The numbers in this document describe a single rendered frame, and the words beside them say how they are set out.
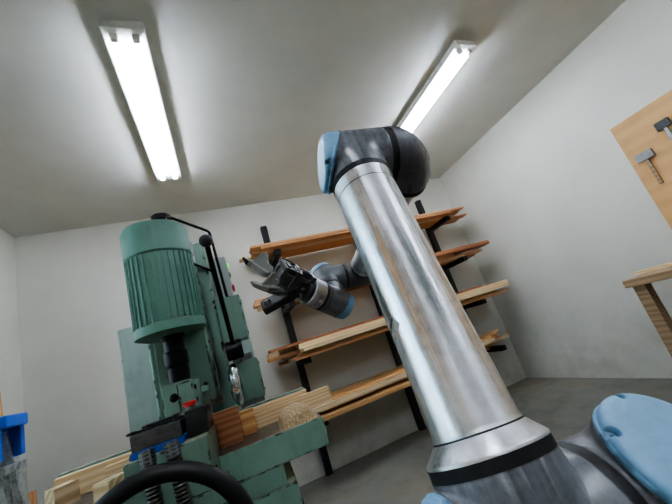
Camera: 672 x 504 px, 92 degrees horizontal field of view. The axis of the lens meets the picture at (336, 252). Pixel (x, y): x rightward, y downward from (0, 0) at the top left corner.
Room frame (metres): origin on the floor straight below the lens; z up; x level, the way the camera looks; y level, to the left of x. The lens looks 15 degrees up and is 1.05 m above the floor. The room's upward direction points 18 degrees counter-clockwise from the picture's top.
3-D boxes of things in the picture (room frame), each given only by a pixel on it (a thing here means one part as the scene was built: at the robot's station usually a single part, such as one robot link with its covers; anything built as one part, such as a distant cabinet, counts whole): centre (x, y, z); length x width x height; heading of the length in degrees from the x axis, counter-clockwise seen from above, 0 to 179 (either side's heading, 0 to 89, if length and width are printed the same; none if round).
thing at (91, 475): (0.89, 0.49, 0.92); 0.60 x 0.02 x 0.05; 108
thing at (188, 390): (0.89, 0.49, 1.03); 0.14 x 0.07 x 0.09; 18
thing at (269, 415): (0.90, 0.40, 0.92); 0.55 x 0.02 x 0.04; 108
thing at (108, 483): (0.70, 0.57, 0.92); 0.05 x 0.04 x 0.03; 170
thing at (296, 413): (0.87, 0.22, 0.92); 0.14 x 0.09 x 0.04; 18
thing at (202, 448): (0.69, 0.42, 0.91); 0.15 x 0.14 x 0.09; 108
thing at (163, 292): (0.87, 0.49, 1.35); 0.18 x 0.18 x 0.31
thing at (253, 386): (1.10, 0.40, 1.02); 0.09 x 0.07 x 0.12; 108
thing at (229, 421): (0.80, 0.43, 0.94); 0.20 x 0.01 x 0.08; 108
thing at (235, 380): (1.03, 0.41, 1.02); 0.12 x 0.03 x 0.12; 18
